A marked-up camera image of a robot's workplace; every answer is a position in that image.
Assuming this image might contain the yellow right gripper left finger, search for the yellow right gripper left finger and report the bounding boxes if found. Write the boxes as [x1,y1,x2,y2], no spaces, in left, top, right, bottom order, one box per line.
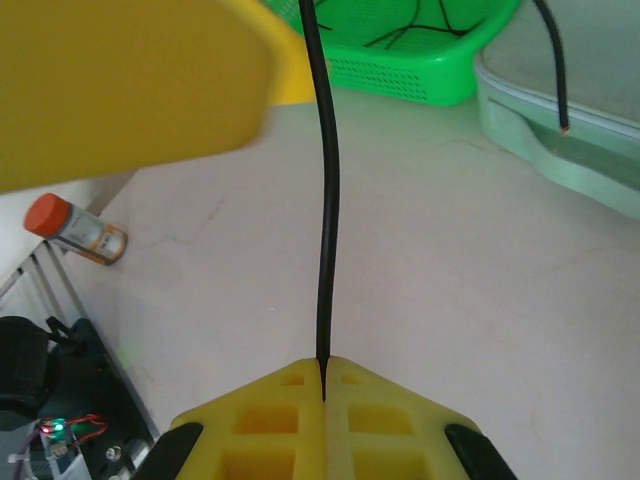
[134,357,327,480]

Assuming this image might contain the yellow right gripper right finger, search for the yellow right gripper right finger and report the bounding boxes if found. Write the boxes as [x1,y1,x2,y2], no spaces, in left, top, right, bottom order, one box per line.
[324,355,519,480]

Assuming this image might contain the black cable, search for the black cable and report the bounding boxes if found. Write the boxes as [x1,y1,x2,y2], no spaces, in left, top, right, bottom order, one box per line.
[315,19,474,51]
[407,0,461,36]
[298,0,572,404]

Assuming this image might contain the green plastic mesh basket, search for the green plastic mesh basket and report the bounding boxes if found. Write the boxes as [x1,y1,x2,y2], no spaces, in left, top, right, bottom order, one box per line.
[259,0,524,107]

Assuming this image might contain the orange capped bottle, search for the orange capped bottle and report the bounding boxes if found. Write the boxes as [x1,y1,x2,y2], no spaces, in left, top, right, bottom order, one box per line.
[24,193,129,267]

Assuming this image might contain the mint green zip case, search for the mint green zip case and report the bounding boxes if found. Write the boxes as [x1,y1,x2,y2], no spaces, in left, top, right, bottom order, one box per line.
[472,0,640,221]

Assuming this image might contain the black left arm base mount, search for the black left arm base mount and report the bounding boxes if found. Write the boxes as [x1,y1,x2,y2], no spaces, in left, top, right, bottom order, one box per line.
[47,317,166,480]

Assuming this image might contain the aluminium frame rail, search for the aluminium frame rail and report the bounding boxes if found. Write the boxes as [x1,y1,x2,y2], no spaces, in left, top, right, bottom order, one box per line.
[0,239,161,451]

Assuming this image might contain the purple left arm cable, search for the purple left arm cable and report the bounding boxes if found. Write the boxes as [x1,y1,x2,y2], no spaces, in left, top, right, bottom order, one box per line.
[7,429,46,474]

